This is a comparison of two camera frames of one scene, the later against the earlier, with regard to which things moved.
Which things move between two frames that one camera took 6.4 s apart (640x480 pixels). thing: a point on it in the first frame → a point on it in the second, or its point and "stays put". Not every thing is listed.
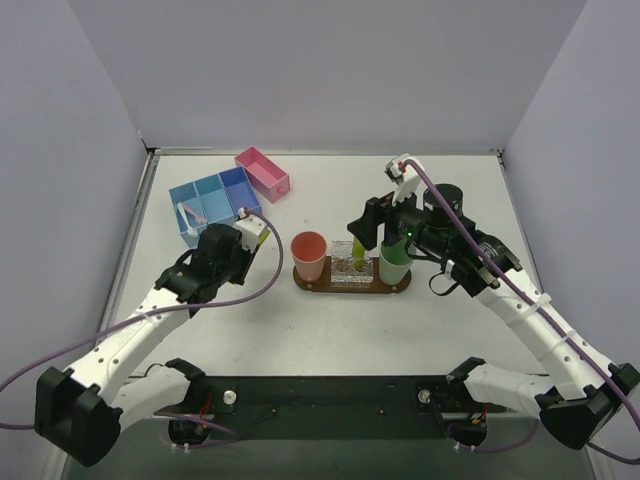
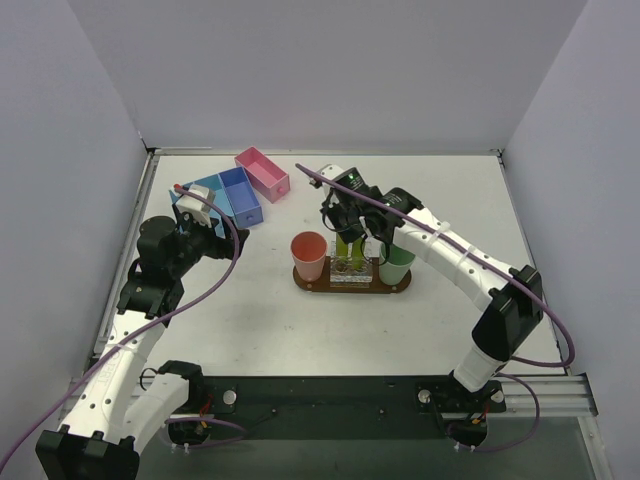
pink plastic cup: [309, 250] stays put
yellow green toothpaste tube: [266, 234] → [341, 246]
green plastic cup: [394, 263] stays put
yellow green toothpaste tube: [358, 253] stays put
